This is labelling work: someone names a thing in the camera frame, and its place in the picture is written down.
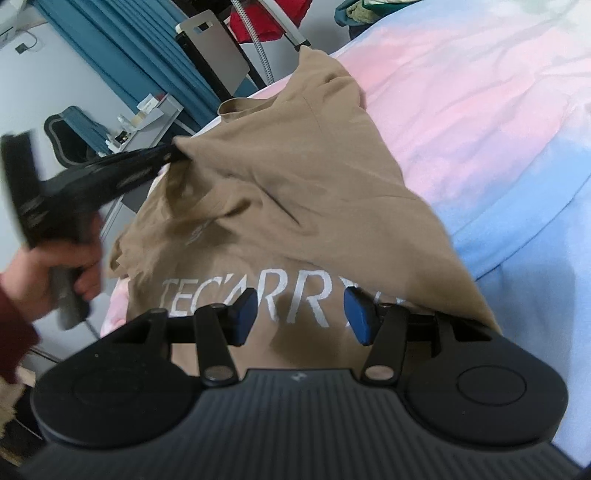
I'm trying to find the tan t-shirt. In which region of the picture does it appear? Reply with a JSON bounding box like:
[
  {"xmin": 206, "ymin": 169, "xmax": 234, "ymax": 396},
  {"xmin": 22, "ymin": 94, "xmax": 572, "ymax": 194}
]
[{"xmin": 107, "ymin": 46, "xmax": 502, "ymax": 374}]

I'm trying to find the teal garment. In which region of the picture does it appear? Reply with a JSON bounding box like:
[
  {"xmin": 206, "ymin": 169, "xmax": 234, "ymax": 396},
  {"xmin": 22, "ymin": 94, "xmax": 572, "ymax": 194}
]
[{"xmin": 335, "ymin": 0, "xmax": 365, "ymax": 27}]

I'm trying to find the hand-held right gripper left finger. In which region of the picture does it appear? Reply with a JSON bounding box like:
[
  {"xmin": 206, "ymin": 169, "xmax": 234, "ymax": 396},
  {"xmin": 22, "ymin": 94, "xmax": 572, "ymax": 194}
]
[{"xmin": 111, "ymin": 288, "xmax": 259, "ymax": 387}]

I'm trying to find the white air conditioner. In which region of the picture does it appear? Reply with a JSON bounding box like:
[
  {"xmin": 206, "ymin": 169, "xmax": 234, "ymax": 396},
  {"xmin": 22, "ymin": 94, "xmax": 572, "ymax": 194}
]
[{"xmin": 0, "ymin": 0, "xmax": 33, "ymax": 49}]

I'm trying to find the blue curtain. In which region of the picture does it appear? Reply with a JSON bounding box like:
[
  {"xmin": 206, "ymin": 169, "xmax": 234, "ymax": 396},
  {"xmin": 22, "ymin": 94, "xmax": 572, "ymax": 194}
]
[{"xmin": 34, "ymin": 0, "xmax": 259, "ymax": 134}]

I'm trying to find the person's left hand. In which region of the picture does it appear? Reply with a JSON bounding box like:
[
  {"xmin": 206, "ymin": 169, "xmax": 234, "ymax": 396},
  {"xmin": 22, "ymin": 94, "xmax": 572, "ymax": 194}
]
[{"xmin": 0, "ymin": 215, "xmax": 106, "ymax": 319}]

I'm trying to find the garment steamer stand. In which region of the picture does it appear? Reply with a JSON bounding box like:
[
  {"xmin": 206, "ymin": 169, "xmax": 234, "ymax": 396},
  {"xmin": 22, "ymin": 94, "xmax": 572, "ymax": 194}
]
[{"xmin": 228, "ymin": 0, "xmax": 312, "ymax": 86}]

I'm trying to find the red garment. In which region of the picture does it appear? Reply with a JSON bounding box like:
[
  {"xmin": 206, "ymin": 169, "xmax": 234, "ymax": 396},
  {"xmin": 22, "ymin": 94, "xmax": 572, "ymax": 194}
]
[{"xmin": 229, "ymin": 0, "xmax": 311, "ymax": 42}]

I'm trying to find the white dressing table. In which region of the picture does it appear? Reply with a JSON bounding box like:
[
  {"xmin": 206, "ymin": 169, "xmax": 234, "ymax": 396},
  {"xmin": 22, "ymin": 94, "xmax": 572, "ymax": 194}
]
[{"xmin": 99, "ymin": 92, "xmax": 195, "ymax": 232}]

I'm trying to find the person's left forearm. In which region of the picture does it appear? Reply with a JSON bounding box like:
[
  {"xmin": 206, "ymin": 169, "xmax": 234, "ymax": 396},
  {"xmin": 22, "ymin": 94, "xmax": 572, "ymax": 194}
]
[{"xmin": 0, "ymin": 272, "xmax": 41, "ymax": 384}]

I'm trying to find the wavy frame mirror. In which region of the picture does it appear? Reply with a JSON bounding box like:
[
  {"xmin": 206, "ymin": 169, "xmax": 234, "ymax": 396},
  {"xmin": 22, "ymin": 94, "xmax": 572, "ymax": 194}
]
[{"xmin": 44, "ymin": 105, "xmax": 114, "ymax": 168}]

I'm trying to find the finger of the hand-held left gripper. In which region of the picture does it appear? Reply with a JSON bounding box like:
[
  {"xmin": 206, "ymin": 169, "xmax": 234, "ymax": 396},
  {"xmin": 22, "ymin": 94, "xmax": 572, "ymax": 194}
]
[
  {"xmin": 104, "ymin": 154, "xmax": 188, "ymax": 204},
  {"xmin": 87, "ymin": 144, "xmax": 180, "ymax": 178}
]

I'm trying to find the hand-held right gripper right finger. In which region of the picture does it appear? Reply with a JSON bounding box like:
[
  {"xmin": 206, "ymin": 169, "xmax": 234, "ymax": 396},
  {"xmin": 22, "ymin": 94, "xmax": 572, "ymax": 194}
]
[{"xmin": 342, "ymin": 285, "xmax": 502, "ymax": 384}]

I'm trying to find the pastel tie-dye bed sheet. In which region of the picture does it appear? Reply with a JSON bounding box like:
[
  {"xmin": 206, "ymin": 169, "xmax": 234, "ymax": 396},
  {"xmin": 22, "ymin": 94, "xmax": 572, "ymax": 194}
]
[{"xmin": 99, "ymin": 0, "xmax": 591, "ymax": 467}]

